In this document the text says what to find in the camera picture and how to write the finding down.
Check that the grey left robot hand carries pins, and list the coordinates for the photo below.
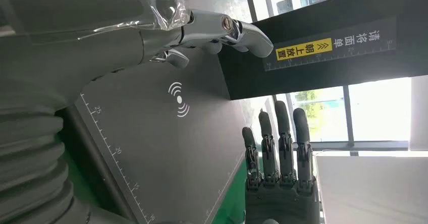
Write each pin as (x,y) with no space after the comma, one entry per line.
(67,32)

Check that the black inbound scanner machine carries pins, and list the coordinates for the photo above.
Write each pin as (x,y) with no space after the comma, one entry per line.
(167,142)

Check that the green table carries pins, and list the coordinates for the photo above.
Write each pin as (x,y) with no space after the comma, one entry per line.
(230,205)

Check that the scanner label with yellow sticker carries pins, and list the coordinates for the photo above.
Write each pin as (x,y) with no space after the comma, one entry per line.
(361,42)

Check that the window with dark frame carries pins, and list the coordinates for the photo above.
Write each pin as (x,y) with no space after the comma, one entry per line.
(347,115)

